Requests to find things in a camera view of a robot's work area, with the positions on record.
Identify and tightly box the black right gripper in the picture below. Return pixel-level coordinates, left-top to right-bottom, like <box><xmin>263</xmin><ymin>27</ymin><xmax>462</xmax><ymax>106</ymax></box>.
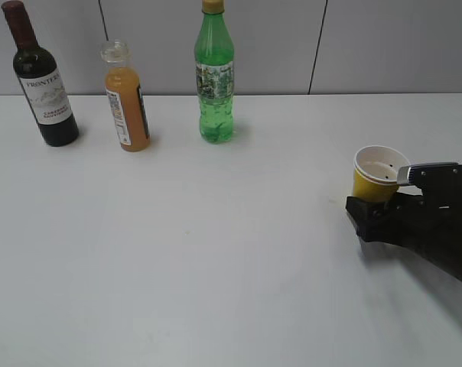
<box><xmin>346</xmin><ymin>162</ymin><xmax>462</xmax><ymax>264</ymax></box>

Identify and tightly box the yellow paper cup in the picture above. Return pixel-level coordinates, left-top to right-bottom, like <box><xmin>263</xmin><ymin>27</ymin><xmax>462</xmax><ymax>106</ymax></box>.
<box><xmin>352</xmin><ymin>145</ymin><xmax>411</xmax><ymax>203</ymax></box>

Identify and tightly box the orange juice bottle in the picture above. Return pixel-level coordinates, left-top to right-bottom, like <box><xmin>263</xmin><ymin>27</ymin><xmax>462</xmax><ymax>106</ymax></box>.
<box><xmin>100</xmin><ymin>40</ymin><xmax>150</xmax><ymax>152</ymax></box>

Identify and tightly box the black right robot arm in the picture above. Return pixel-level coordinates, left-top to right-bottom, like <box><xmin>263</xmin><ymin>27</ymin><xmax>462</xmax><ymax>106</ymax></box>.
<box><xmin>346</xmin><ymin>162</ymin><xmax>462</xmax><ymax>281</ymax></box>

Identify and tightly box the green plastic soda bottle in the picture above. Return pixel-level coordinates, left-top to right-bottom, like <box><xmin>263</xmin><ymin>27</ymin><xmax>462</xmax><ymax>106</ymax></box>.
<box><xmin>194</xmin><ymin>1</ymin><xmax>234</xmax><ymax>144</ymax></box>

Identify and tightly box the dark red wine bottle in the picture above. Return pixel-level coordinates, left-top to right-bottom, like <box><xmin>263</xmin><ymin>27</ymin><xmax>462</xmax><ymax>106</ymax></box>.
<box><xmin>1</xmin><ymin>1</ymin><xmax>79</xmax><ymax>147</ymax></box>

